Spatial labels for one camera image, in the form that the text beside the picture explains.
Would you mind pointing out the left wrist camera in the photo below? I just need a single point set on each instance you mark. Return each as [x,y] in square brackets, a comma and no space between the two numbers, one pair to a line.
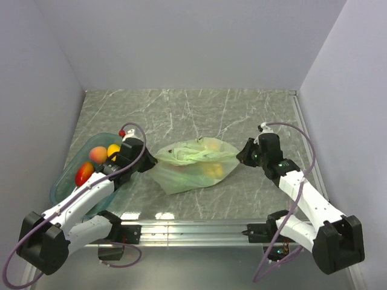
[127,134]

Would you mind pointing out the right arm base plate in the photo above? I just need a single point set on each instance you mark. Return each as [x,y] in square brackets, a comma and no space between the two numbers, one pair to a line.
[257,233]

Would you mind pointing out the fruit inside bag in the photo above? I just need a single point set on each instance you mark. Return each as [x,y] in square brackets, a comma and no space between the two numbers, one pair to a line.
[213,170]

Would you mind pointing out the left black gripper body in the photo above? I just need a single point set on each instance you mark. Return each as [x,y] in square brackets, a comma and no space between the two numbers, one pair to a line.
[133,169]

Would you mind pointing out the peach in tray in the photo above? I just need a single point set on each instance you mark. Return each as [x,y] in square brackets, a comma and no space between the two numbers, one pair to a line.
[98,154]

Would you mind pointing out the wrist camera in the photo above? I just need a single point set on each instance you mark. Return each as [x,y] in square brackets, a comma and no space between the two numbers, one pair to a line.
[127,134]
[264,128]

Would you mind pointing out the aluminium rail front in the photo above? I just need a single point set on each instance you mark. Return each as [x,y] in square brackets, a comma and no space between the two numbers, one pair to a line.
[199,233]

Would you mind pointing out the red chili pepper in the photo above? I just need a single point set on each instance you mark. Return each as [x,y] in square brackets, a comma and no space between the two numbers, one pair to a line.
[84,173]

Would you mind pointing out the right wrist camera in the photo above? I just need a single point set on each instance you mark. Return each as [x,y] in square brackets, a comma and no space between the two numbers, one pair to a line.
[264,128]

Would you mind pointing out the teal plastic tray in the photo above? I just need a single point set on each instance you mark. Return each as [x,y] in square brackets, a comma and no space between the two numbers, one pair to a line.
[65,184]

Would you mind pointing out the aluminium rail right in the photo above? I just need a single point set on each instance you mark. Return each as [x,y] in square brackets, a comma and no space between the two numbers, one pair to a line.
[302,125]

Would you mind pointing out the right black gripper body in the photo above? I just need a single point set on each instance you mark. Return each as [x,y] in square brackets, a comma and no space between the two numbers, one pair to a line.
[263,159]

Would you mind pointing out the yellow mango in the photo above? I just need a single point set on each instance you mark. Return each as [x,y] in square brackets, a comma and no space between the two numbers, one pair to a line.
[112,151]

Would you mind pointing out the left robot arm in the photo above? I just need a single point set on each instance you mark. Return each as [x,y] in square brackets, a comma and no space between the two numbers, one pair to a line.
[46,240]

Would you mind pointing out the aluminium rail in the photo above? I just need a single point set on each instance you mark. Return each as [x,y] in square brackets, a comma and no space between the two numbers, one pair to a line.
[199,233]
[302,125]

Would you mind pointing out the green plastic bag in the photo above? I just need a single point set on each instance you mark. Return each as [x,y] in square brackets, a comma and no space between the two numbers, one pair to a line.
[179,164]

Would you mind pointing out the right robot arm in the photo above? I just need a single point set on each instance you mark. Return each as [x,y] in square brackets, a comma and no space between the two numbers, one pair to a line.
[334,239]

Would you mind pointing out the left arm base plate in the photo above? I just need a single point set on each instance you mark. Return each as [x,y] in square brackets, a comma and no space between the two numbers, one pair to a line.
[129,234]

